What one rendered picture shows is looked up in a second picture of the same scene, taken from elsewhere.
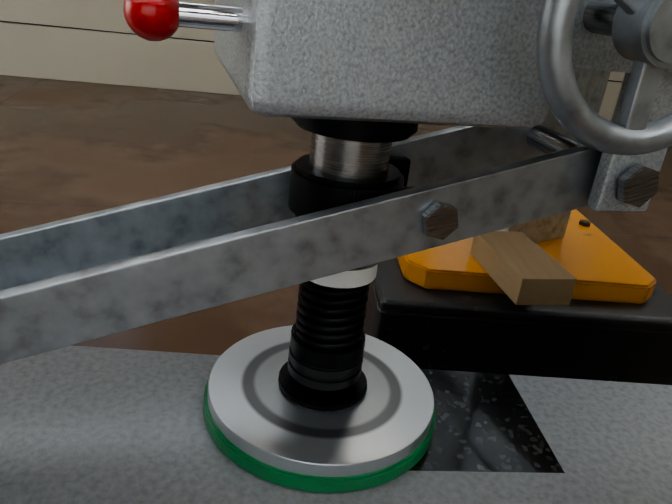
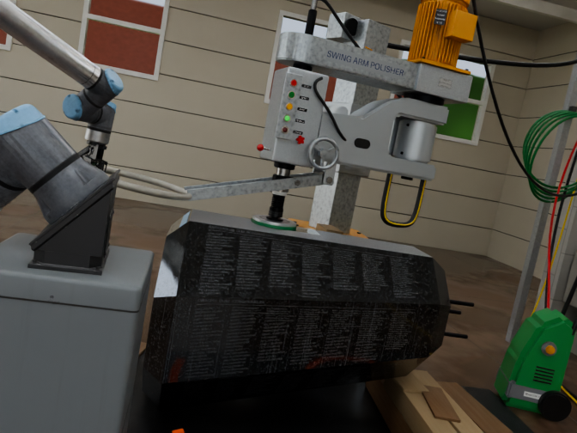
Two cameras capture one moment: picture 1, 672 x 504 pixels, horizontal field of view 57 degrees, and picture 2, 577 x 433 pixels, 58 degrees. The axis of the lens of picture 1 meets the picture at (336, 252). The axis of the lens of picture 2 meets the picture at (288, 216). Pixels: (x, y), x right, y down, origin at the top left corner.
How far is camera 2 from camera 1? 1.97 m
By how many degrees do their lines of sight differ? 17
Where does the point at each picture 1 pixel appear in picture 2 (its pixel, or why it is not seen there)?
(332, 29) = (282, 151)
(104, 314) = (244, 190)
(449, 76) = (298, 158)
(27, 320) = (233, 189)
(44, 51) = not seen: hidden behind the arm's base
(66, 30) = not seen: hidden behind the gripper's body
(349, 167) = (282, 173)
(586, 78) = (351, 179)
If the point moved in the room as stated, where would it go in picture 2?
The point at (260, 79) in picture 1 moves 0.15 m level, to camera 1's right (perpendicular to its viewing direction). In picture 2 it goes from (273, 156) to (306, 162)
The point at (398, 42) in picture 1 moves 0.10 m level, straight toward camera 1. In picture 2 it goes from (291, 153) to (290, 153)
